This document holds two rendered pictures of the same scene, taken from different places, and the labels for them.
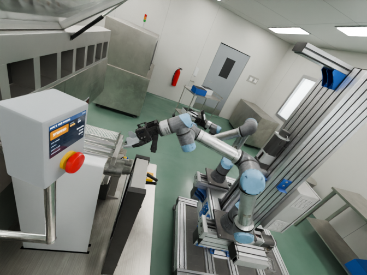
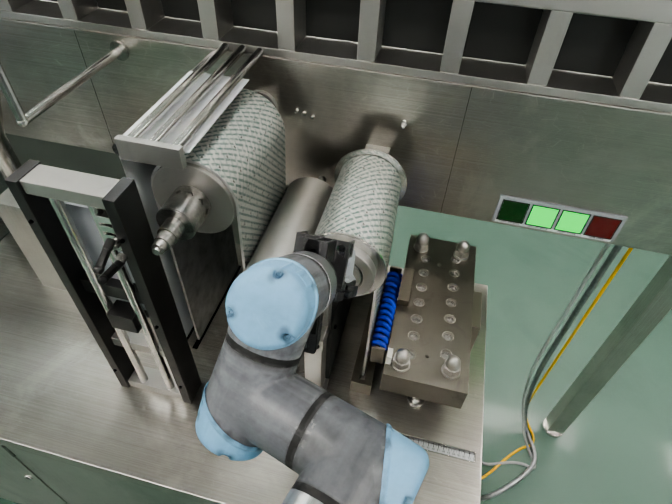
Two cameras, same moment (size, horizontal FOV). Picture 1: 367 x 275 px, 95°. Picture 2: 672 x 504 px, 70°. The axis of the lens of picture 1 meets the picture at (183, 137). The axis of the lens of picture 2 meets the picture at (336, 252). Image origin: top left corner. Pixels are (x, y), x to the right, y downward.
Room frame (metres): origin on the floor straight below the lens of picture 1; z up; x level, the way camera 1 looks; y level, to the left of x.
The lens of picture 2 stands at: (0.95, -0.18, 1.84)
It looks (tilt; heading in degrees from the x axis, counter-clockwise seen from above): 46 degrees down; 120
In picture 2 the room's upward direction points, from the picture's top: 3 degrees clockwise
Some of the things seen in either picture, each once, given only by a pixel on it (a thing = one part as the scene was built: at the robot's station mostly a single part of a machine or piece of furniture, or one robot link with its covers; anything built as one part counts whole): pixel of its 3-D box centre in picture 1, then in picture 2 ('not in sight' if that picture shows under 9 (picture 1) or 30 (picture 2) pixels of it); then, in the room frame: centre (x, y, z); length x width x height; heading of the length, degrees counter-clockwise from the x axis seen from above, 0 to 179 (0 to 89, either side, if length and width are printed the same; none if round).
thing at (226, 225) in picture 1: (232, 221); not in sight; (0.90, -0.59, 0.87); 0.15 x 0.15 x 0.10
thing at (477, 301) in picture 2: not in sight; (471, 324); (0.89, 0.54, 0.96); 0.10 x 0.03 x 0.11; 108
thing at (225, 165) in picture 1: (225, 165); not in sight; (1.39, -0.48, 0.98); 0.13 x 0.12 x 0.14; 167
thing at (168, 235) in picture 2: (130, 171); (165, 238); (0.48, 0.13, 1.33); 0.06 x 0.03 x 0.03; 108
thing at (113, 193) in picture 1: (118, 178); (313, 352); (0.67, 0.24, 1.05); 0.06 x 0.05 x 0.31; 108
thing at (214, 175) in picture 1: (219, 174); not in sight; (1.38, -0.48, 0.87); 0.15 x 0.15 x 0.10
